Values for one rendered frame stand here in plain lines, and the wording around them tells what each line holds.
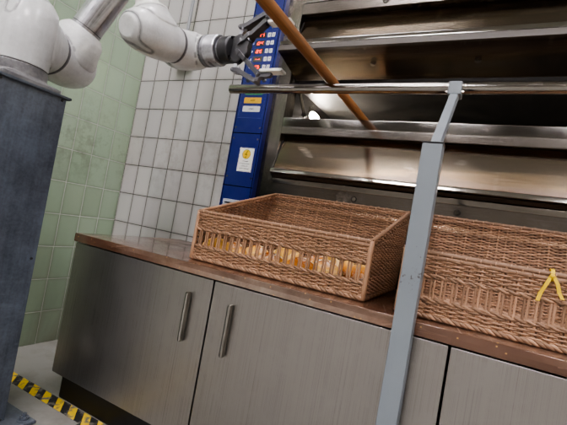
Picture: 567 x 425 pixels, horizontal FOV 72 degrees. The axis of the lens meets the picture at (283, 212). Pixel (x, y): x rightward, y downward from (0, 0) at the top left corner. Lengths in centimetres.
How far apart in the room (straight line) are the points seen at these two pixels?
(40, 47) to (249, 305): 95
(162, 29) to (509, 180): 113
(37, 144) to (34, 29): 32
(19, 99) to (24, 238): 39
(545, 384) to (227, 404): 72
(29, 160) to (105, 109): 88
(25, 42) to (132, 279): 74
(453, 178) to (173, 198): 125
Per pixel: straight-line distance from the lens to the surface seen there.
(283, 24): 98
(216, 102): 193
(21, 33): 140
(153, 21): 115
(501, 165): 148
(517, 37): 145
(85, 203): 212
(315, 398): 101
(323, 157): 158
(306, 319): 97
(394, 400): 89
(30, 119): 135
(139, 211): 211
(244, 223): 112
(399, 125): 153
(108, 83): 219
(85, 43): 157
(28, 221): 137
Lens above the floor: 73
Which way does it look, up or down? 2 degrees up
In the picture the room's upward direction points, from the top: 10 degrees clockwise
